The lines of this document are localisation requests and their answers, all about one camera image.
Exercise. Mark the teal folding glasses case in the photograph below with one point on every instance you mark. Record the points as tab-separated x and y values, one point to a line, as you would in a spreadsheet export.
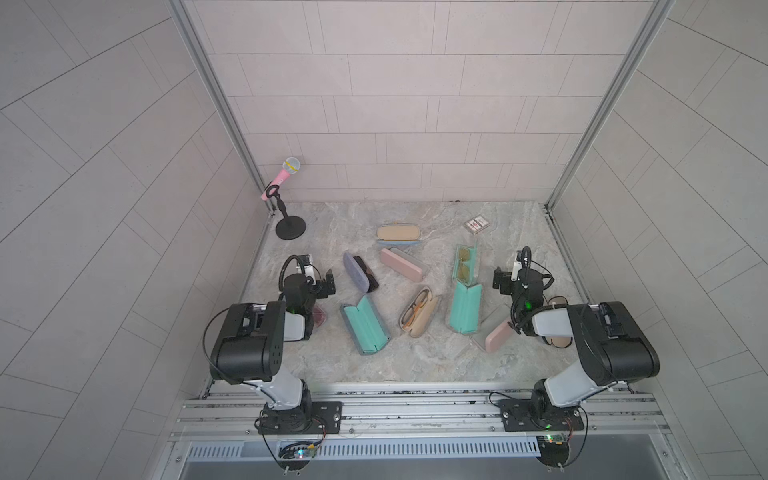
465	308

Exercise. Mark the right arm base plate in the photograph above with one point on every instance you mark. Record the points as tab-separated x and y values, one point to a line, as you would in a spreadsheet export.
525	415

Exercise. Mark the black microphone stand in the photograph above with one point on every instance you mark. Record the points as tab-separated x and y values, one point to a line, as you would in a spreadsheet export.
290	227

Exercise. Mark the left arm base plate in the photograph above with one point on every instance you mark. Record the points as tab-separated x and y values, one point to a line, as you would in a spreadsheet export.
316	419

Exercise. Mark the teal open glasses case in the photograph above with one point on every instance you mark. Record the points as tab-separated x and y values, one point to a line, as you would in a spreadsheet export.
364	323

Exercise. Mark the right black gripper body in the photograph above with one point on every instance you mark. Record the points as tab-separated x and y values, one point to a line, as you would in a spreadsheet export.
509	287

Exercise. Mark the orange frame glasses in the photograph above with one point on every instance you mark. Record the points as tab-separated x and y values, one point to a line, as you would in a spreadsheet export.
412	312

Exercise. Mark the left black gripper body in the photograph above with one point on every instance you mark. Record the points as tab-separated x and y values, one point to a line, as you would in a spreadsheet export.
316	293

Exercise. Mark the circuit board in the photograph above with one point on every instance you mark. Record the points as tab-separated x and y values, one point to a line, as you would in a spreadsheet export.
302	451
554	451

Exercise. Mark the small pink card box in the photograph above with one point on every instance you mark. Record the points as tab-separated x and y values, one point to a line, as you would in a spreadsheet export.
477	224

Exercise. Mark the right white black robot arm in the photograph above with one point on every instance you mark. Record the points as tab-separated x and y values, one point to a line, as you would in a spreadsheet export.
610	345

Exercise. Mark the blue case pink glasses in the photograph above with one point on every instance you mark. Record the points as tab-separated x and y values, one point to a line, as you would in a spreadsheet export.
318	316

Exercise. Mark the pink toy microphone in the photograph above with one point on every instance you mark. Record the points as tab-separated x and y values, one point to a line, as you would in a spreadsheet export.
289	167

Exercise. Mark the pink grey open case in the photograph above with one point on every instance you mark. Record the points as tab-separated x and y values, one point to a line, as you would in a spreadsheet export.
494	330

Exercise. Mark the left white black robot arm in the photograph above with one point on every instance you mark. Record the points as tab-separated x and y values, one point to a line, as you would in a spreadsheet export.
249	347

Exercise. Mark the aluminium rail frame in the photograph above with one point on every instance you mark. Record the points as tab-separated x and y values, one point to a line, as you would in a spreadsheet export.
412	421

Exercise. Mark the left circuit board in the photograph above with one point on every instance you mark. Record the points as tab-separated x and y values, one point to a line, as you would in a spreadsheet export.
302	451

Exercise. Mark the black sunglasses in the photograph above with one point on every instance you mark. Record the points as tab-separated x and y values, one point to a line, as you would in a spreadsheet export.
374	285

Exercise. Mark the beige open glasses case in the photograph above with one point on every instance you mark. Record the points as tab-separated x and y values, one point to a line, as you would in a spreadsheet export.
424	319

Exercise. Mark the black tan open case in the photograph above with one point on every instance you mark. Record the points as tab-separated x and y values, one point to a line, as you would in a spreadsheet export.
556	334

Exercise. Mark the right circuit board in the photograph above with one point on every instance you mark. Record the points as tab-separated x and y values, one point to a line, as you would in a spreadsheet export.
554	451

